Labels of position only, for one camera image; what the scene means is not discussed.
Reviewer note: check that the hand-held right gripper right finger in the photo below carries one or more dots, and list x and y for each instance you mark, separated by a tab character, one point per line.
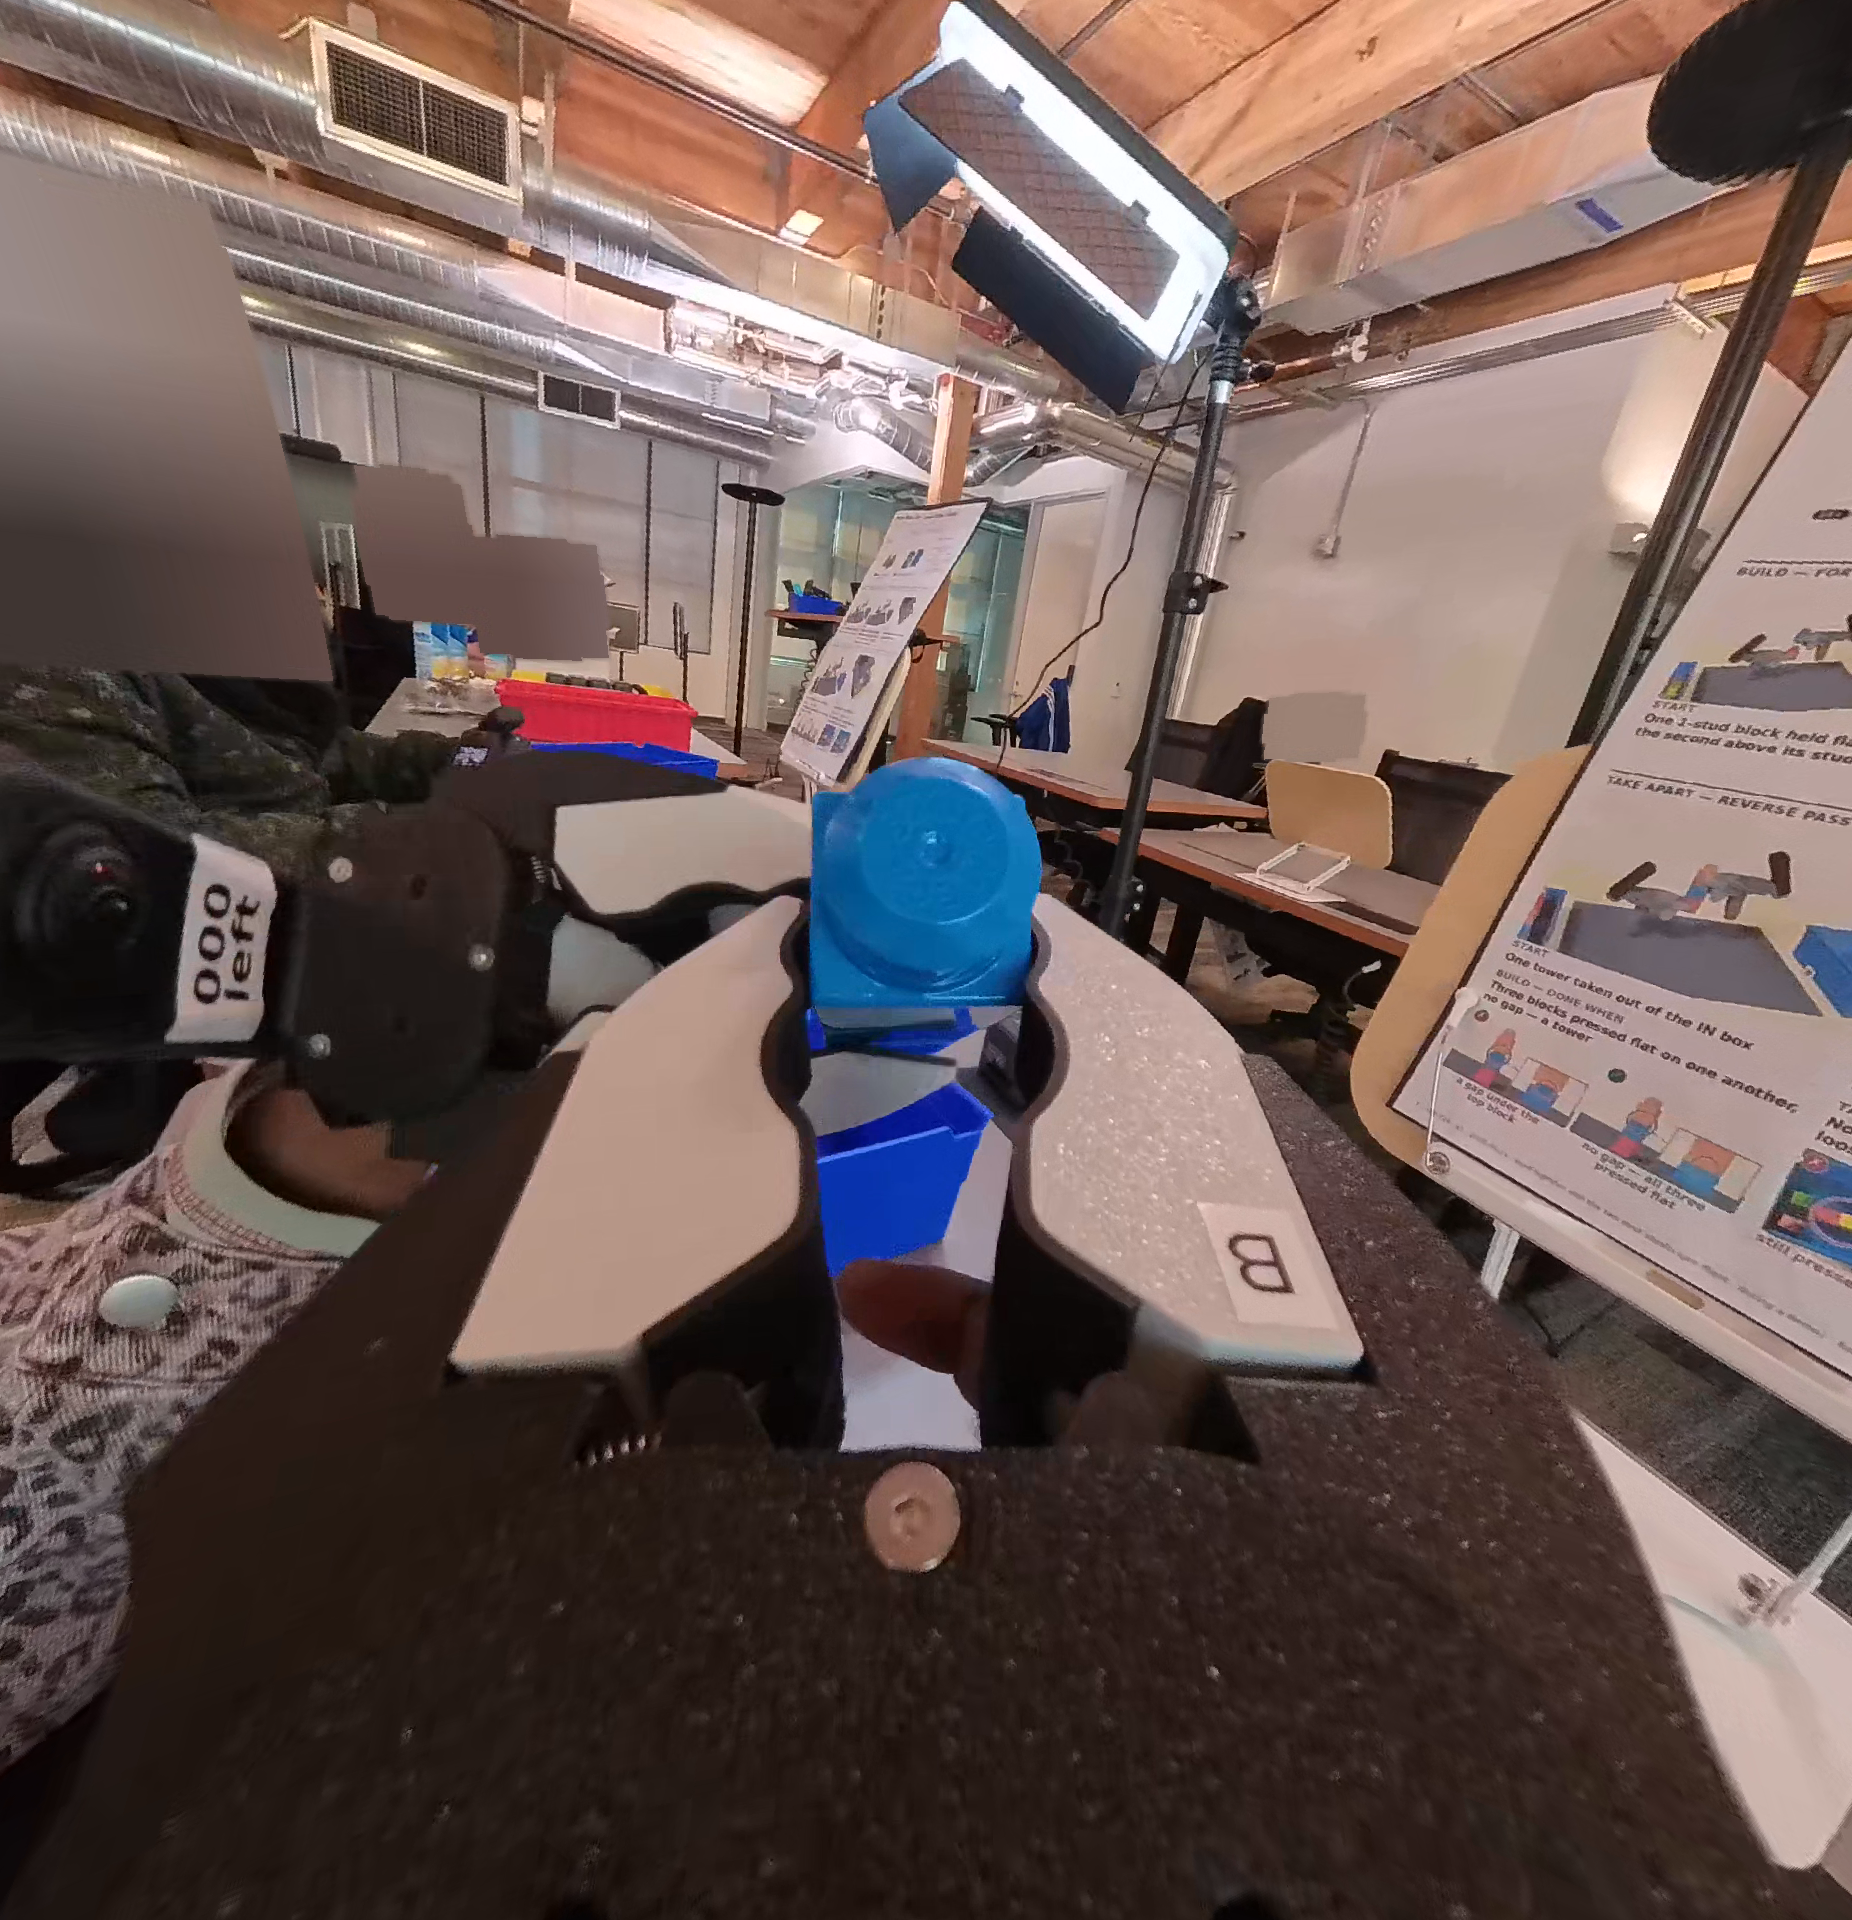
1167	1156

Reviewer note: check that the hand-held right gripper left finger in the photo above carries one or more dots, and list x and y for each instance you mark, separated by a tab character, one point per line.
642	1199

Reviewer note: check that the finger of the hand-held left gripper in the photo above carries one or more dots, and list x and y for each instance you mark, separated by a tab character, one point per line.
596	975
671	847

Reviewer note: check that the blue plastic bin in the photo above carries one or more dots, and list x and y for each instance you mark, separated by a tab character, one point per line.
656	757
880	1185

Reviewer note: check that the blue mega block tower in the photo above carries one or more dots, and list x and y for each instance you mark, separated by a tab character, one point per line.
911	884

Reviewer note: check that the person's left forearm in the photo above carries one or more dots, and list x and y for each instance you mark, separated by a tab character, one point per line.
56	1424

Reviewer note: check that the person's left hand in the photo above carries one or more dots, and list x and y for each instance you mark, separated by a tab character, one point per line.
326	1170

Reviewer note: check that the red plastic bin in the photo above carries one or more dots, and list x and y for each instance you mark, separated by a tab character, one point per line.
596	717

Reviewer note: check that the black power adapter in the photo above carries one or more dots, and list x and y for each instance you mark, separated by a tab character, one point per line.
1004	1059

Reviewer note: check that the instruction poster board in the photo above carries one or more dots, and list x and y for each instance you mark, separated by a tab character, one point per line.
880	643
1691	899

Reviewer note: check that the wooden chair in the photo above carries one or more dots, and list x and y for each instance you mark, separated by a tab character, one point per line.
1324	810

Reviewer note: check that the blue cloth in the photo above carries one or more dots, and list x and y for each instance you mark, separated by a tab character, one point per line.
1044	712

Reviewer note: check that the black office chair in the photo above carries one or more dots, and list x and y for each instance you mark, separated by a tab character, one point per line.
1445	810
1219	749

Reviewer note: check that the LED light panel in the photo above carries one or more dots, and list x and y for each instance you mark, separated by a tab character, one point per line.
1062	225

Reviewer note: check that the white poster stand base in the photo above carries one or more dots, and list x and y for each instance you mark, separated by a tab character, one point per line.
1736	1679

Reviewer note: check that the white air vent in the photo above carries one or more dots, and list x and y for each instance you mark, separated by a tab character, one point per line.
416	108

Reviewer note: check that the black disc stand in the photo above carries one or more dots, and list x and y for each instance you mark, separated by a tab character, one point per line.
1751	76

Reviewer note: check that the silver horizontal duct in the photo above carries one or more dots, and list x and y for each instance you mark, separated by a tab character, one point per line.
191	90

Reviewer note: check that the rectangular metal duct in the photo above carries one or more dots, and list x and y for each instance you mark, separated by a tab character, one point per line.
1467	241

